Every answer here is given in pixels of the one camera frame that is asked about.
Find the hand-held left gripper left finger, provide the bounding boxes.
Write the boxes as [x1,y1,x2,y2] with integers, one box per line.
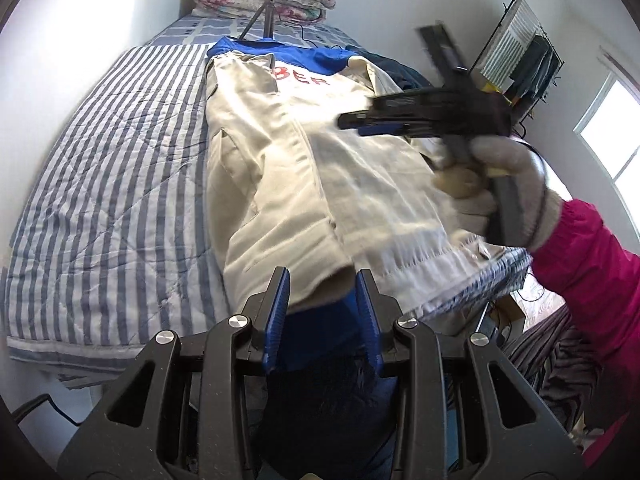
[57,266,292,480]

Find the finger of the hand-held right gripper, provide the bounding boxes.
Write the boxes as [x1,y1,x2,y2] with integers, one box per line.
[367,87,451,111]
[337,110,451,139]

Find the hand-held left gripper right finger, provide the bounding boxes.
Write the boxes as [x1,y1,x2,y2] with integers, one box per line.
[354,269,586,480]

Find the beige and blue work jacket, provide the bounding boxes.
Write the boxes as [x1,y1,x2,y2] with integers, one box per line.
[205,36,533,371]

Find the person's right forearm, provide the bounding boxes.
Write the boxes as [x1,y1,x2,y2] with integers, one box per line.
[530,199,640,466]

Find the dark hanging clothes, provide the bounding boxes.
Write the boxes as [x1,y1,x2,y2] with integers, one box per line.
[510,35,558,106]

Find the black metal clothes rack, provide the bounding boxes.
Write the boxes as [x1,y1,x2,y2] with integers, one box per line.
[470,0,566,126]

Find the person's right hand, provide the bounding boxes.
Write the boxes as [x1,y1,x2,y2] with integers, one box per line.
[432,135,563,253]

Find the dark navy garment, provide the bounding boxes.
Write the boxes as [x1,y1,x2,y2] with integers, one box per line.
[345,45,433,91]

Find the striped towel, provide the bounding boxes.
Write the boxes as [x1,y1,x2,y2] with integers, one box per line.
[477,0,543,93]

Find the dark fuzzy cloth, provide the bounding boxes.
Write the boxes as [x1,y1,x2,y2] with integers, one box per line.
[260,350,401,480]

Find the window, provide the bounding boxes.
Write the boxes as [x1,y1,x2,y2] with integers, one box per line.
[572,67,640,211]

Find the small cardboard box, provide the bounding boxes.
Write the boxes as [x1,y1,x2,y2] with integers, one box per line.
[492,292,526,331]

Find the black tripod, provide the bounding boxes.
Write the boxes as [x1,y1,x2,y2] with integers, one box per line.
[239,0,281,41]

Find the person's striped grey trousers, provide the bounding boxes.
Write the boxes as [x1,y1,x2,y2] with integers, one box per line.
[500,305,631,436]

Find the bed with striped blue bedding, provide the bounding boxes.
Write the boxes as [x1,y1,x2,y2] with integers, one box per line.
[0,12,531,391]

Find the black ring light cable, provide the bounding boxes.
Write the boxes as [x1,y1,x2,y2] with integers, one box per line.
[272,15,346,51]

